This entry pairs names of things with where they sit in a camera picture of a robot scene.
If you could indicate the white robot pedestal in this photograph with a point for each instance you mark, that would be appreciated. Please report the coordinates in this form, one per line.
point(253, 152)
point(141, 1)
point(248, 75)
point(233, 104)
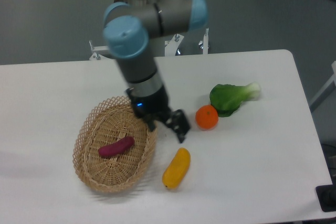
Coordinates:
point(157, 44)

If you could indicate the white frame at right edge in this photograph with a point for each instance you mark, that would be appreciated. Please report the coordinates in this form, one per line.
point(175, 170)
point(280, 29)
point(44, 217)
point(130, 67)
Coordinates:
point(323, 92)

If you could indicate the green bok choy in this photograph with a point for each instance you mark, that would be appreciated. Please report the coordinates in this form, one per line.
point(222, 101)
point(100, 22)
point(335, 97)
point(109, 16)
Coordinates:
point(227, 98)

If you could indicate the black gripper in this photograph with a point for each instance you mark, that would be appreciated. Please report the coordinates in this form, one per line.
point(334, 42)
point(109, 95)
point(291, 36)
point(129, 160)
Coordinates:
point(156, 107)

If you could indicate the orange tangerine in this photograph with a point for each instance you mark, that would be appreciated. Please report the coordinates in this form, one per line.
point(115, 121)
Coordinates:
point(206, 117)

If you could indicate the white metal base frame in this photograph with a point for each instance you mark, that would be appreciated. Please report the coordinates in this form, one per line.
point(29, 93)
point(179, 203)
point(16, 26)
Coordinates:
point(176, 46)

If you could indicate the purple sweet potato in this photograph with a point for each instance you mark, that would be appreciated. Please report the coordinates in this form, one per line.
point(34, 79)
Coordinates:
point(116, 148)

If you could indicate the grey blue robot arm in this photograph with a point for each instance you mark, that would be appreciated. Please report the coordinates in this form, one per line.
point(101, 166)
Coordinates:
point(127, 30)

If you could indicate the black device at table edge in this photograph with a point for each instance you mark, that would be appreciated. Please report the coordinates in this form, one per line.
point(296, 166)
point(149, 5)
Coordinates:
point(326, 197)

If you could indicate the yellow mango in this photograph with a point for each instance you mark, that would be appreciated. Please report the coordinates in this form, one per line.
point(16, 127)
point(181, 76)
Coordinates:
point(177, 169)

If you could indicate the woven wicker basket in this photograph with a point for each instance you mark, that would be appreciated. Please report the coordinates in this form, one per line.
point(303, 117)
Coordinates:
point(108, 122)

